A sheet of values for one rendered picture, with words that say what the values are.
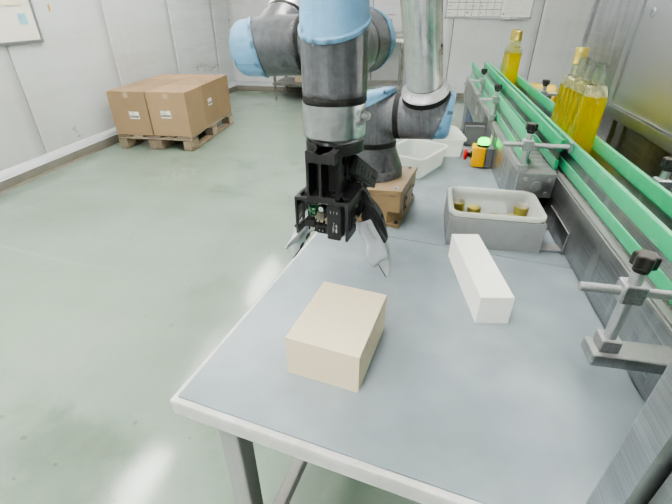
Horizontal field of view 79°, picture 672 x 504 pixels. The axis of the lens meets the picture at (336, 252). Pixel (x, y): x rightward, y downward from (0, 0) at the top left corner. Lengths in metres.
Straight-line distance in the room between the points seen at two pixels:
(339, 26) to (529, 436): 0.57
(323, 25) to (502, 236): 0.73
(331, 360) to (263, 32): 0.47
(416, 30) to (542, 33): 6.35
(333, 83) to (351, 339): 0.37
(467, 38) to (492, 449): 6.74
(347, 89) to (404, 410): 0.45
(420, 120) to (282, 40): 0.55
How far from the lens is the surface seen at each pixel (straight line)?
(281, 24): 0.60
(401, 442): 0.62
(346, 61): 0.46
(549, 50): 7.33
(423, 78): 1.02
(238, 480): 0.89
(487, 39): 7.16
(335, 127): 0.47
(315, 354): 0.64
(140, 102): 4.59
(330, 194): 0.50
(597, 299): 0.93
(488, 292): 0.80
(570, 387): 0.76
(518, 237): 1.06
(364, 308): 0.69
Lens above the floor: 1.26
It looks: 31 degrees down
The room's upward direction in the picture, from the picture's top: straight up
